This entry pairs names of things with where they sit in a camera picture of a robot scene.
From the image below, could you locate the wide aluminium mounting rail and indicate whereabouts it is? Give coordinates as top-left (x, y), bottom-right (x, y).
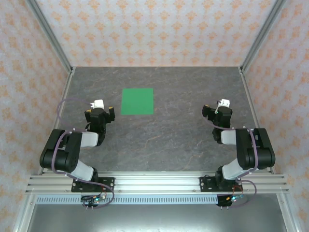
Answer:
top-left (25, 171), bottom-right (290, 194)

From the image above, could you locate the aluminium frame leg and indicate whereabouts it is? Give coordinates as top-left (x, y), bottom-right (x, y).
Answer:
top-left (277, 193), bottom-right (300, 232)
top-left (13, 193), bottom-right (37, 232)

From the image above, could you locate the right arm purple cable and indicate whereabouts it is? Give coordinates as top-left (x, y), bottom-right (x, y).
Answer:
top-left (205, 101), bottom-right (259, 208)

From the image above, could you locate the small circuit board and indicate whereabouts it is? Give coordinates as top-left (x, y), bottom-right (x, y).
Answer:
top-left (225, 194), bottom-right (244, 203)
top-left (81, 194), bottom-right (107, 203)

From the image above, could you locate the grey slotted cable duct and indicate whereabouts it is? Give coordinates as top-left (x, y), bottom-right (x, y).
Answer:
top-left (35, 196), bottom-right (219, 205)

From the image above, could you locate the aluminium table side rail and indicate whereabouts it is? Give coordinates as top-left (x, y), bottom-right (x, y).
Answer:
top-left (37, 69), bottom-right (76, 176)
top-left (239, 67), bottom-right (276, 175)

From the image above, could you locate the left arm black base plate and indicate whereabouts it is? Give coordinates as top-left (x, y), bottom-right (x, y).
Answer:
top-left (71, 177), bottom-right (115, 193)

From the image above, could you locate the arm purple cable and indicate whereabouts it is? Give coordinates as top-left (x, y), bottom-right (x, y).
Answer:
top-left (205, 101), bottom-right (259, 208)
top-left (52, 97), bottom-right (115, 210)

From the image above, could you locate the aluminium frame post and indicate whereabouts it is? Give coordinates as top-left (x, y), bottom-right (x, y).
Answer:
top-left (238, 0), bottom-right (288, 73)
top-left (25, 0), bottom-right (74, 74)

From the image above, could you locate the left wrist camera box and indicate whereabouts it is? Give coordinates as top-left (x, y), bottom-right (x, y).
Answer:
top-left (90, 99), bottom-right (105, 109)

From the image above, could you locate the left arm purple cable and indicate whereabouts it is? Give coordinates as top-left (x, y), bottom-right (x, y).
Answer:
top-left (52, 97), bottom-right (115, 210)

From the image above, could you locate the grey metal shelf sheet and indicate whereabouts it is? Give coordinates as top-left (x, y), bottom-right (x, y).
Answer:
top-left (14, 204), bottom-right (297, 232)

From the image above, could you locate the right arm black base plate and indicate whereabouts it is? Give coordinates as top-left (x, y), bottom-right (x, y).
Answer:
top-left (199, 176), bottom-right (243, 193)

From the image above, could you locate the green paper sheet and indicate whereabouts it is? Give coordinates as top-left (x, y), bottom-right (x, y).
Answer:
top-left (120, 88), bottom-right (155, 115)

